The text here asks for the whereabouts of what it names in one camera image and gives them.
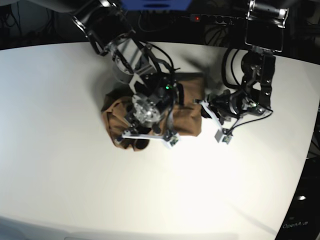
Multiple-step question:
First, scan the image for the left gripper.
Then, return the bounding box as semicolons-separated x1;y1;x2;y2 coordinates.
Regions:
193;91;250;132

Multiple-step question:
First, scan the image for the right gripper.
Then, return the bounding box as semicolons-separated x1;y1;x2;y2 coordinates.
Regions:
116;93;176;150

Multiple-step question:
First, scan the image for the brown T-shirt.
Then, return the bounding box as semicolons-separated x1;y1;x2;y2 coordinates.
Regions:
101;72;205;152

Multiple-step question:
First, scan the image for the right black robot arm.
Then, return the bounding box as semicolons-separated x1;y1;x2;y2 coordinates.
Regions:
49;0;184;149

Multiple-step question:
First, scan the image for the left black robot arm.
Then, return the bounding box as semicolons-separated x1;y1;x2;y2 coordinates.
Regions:
196;0;292;137

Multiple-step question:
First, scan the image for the black power strip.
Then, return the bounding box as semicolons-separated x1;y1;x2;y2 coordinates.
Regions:
189;13;245;26

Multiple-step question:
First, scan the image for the blue box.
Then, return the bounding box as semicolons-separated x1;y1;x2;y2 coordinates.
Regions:
121;0;192;11

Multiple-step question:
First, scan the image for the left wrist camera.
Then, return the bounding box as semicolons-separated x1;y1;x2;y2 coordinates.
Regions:
214;128;233;145

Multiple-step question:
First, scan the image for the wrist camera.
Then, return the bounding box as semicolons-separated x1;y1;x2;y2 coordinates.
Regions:
214;128;233;145
163;129;181;148

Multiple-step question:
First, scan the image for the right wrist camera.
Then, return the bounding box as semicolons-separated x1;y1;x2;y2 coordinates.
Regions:
163;129;181;148

